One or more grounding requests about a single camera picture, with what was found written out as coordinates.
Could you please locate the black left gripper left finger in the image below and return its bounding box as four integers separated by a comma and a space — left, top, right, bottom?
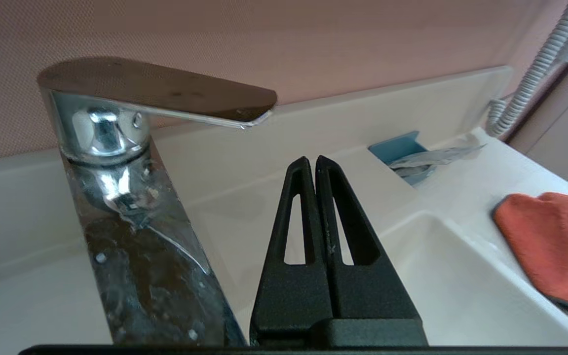
250, 157, 334, 333

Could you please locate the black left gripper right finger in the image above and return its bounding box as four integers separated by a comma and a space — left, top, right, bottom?
316, 155, 420, 319

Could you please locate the orange microfibre cloth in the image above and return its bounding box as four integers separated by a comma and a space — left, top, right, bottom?
492, 192, 568, 326

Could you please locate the chrome faucet lever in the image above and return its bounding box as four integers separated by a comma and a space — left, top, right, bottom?
37, 56, 278, 130

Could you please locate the white ceramic sink basin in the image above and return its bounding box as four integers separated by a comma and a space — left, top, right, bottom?
0, 66, 568, 346

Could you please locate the chrome faucet body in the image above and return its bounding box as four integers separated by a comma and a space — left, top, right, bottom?
49, 91, 247, 346

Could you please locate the blue plastic tray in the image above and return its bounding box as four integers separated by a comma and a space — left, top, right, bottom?
368, 131, 437, 186

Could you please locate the silver foil packet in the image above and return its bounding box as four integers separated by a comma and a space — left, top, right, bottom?
388, 142, 487, 179

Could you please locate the grey corrugated hose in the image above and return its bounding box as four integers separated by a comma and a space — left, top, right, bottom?
486, 0, 568, 139

